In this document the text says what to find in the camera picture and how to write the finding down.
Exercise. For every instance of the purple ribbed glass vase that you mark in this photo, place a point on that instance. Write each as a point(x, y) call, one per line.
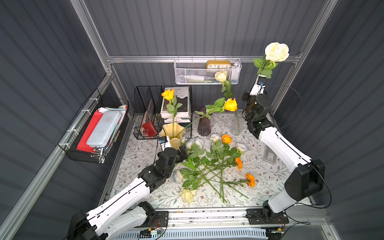
point(204, 126)

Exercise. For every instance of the orange marigold lower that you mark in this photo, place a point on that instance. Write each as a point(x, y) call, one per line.
point(250, 180)

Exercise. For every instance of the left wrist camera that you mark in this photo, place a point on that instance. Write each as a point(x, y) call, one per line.
point(164, 142)

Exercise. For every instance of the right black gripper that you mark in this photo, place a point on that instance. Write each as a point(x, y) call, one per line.
point(250, 96)

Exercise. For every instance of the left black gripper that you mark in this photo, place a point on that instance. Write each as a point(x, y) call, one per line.
point(181, 151)

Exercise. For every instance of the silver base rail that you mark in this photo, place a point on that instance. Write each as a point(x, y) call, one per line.
point(208, 217)

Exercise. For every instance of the grey packet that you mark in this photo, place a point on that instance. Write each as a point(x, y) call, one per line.
point(269, 156)

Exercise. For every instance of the red leather wallet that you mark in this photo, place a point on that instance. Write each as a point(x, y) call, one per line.
point(148, 129)

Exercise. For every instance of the floral patterned table mat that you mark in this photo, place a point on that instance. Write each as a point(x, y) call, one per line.
point(270, 179)

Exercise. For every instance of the light blue flat case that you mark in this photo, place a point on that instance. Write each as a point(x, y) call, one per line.
point(104, 129)

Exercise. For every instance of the clear glass vase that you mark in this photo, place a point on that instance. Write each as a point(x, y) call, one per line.
point(237, 123)

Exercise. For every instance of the red folder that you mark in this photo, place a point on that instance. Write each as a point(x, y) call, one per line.
point(82, 145)

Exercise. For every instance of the black wire side basket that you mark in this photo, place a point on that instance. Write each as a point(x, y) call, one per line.
point(101, 102)

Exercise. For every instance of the cream rose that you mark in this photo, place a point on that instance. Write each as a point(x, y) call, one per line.
point(274, 54)
point(221, 76)
point(188, 195)

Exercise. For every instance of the white rose left on mat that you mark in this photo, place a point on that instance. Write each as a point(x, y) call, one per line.
point(179, 177)

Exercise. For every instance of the orange rose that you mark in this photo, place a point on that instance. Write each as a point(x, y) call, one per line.
point(226, 139)
point(219, 106)
point(168, 94)

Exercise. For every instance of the yellow wavy glass vase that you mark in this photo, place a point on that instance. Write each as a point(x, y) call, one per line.
point(167, 130)

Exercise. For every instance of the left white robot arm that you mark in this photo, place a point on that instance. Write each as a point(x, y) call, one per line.
point(127, 209)

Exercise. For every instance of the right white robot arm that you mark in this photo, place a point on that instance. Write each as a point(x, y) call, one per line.
point(307, 175)

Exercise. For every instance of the black wire desk organizer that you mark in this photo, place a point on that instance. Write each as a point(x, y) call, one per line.
point(148, 106)

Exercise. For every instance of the cream rose on mat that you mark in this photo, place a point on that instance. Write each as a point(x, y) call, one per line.
point(188, 195)

